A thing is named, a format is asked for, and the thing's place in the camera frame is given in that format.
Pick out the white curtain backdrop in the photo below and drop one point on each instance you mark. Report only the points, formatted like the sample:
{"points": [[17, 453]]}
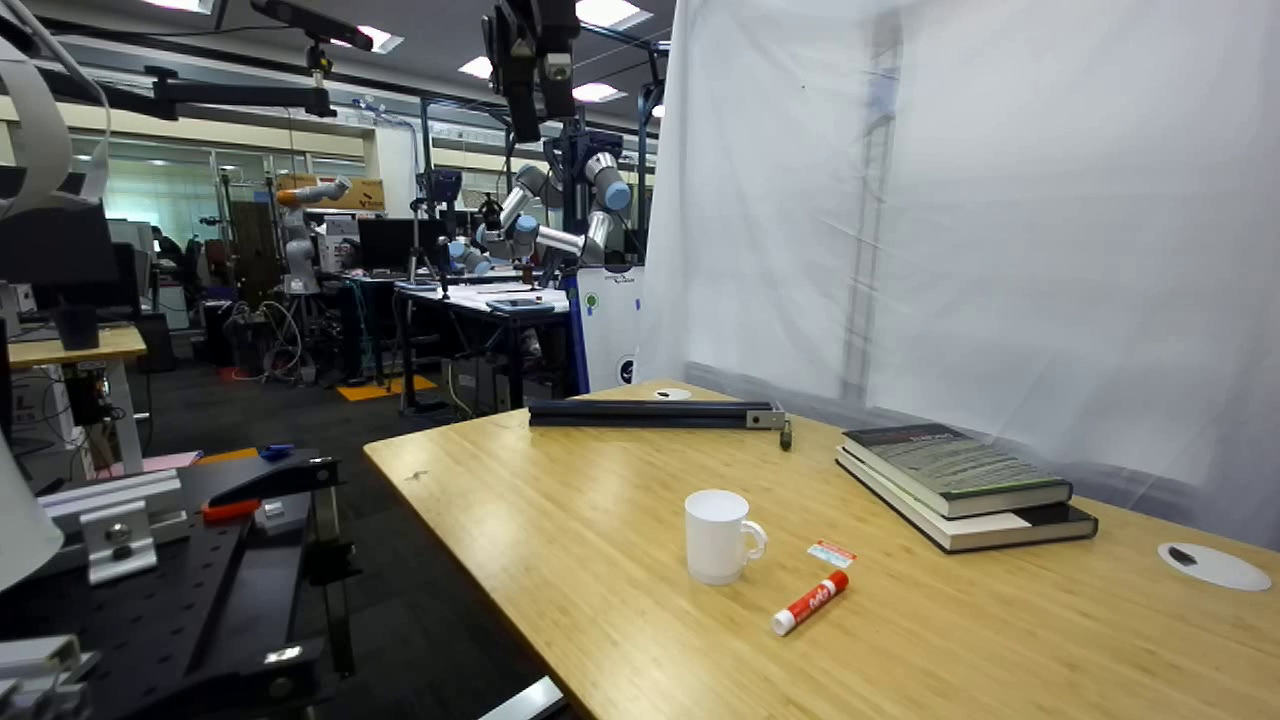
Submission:
{"points": [[1052, 220]]}

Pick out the long black metal bar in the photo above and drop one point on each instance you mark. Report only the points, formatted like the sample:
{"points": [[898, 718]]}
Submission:
{"points": [[665, 414]]}

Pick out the small white paper label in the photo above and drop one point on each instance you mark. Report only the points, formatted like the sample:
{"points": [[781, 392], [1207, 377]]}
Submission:
{"points": [[831, 554]]}

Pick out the red white marker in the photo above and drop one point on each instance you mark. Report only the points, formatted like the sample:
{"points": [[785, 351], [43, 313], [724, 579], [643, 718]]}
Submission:
{"points": [[808, 601]]}

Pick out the grey background robot arm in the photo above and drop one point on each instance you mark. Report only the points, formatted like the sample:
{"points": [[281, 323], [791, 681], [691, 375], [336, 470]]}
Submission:
{"points": [[526, 216]]}

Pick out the white ceramic mug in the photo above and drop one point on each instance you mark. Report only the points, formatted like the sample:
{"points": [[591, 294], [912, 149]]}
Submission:
{"points": [[720, 532]]}

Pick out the wooden side desk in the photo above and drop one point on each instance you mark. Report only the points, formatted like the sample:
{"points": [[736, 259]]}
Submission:
{"points": [[114, 351]]}

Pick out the black camera mount rig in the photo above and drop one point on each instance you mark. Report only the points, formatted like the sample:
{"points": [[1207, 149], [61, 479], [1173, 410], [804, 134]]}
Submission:
{"points": [[210, 628]]}

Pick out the upper dark hardcover book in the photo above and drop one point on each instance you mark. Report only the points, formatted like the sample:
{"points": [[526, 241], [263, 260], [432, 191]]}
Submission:
{"points": [[952, 474]]}

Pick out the white round table grommet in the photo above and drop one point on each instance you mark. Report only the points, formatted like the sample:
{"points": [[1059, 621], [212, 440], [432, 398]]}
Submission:
{"points": [[1211, 564]]}

